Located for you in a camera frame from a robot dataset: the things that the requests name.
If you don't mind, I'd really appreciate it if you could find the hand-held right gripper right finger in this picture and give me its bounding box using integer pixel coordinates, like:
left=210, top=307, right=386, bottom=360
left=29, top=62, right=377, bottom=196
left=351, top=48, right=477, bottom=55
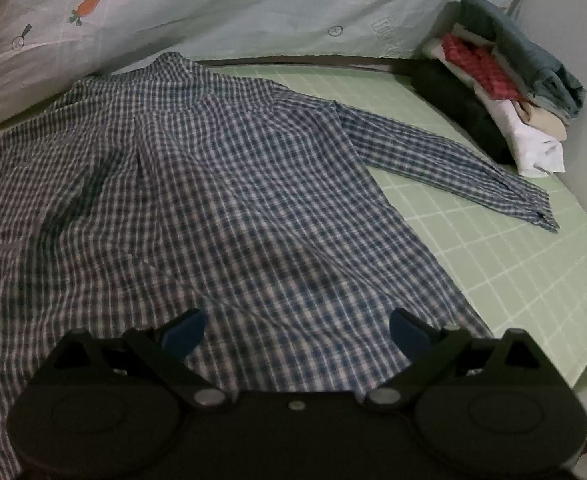
left=362, top=308, right=550, bottom=414

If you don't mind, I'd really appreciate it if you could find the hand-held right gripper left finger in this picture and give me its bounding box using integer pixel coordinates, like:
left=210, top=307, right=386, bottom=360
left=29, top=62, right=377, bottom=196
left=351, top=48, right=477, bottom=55
left=50, top=308, right=228, bottom=414

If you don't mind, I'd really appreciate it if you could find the blue white plaid shirt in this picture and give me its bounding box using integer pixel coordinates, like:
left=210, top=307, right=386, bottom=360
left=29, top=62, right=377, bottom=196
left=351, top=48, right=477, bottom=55
left=0, top=51, right=560, bottom=480

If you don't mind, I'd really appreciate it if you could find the pile of folded clothes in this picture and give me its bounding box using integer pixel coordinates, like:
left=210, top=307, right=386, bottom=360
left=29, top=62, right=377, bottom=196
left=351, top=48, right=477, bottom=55
left=422, top=22, right=567, bottom=178

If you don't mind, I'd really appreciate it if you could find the black folded garment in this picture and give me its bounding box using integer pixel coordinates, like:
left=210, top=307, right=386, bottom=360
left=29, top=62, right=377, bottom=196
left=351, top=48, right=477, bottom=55
left=411, top=60, right=517, bottom=166

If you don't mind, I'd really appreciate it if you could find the beige folded garment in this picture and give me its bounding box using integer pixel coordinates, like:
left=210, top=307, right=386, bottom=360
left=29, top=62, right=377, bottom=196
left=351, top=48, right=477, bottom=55
left=518, top=100, right=569, bottom=141

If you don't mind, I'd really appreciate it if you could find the red patterned folded garment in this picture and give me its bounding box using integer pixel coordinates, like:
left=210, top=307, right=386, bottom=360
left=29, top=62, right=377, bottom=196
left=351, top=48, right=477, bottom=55
left=442, top=34, right=527, bottom=103

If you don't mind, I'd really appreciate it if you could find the blue grey folded garment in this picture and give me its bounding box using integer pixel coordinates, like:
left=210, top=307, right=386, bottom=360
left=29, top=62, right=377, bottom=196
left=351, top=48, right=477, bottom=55
left=459, top=0, right=587, bottom=121

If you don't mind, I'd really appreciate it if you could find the carrot print light quilt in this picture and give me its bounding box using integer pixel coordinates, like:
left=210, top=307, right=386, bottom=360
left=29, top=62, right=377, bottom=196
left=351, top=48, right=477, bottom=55
left=0, top=0, right=544, bottom=141

